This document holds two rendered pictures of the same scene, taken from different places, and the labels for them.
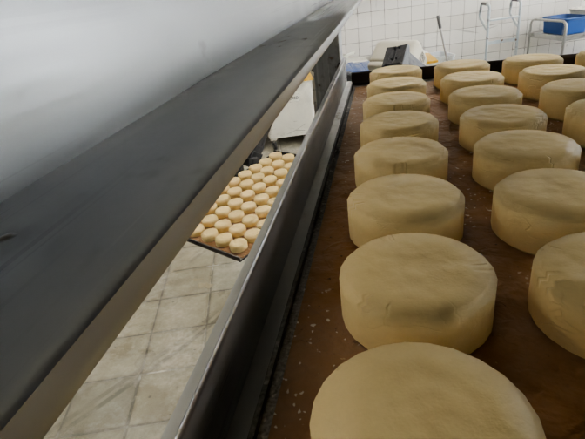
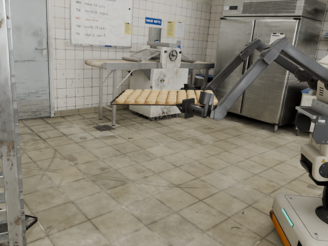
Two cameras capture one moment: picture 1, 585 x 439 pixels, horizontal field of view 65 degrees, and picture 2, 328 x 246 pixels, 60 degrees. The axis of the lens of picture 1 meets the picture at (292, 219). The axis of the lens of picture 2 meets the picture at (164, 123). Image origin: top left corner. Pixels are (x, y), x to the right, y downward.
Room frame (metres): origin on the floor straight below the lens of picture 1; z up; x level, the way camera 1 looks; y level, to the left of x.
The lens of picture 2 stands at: (0.30, -1.17, 1.31)
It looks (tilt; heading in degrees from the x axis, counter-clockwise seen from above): 16 degrees down; 49
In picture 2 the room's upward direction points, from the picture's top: 5 degrees clockwise
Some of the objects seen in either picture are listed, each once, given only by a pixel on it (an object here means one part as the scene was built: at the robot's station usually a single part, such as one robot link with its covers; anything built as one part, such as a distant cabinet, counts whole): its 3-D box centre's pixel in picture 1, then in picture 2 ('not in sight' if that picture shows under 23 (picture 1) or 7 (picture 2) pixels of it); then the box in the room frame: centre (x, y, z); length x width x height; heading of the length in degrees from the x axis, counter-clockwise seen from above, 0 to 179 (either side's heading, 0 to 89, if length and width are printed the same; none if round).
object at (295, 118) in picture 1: (287, 106); not in sight; (5.05, -0.10, 0.38); 0.64 x 0.54 x 0.77; 3
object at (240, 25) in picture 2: not in sight; (260, 64); (4.86, 1.64, 1.03); 1.40 x 0.90 x 2.05; 92
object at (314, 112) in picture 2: not in sight; (315, 119); (2.06, -0.51, 0.93); 0.28 x 0.16 x 0.22; 47
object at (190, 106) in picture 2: not in sight; (192, 109); (1.33, -0.20, 0.98); 0.07 x 0.07 x 0.10; 2
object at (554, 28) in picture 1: (564, 24); not in sight; (5.00, -3.06, 0.88); 0.40 x 0.30 x 0.16; 5
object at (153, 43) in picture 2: not in sight; (161, 44); (3.42, 2.67, 1.23); 0.58 x 0.19 x 0.07; 92
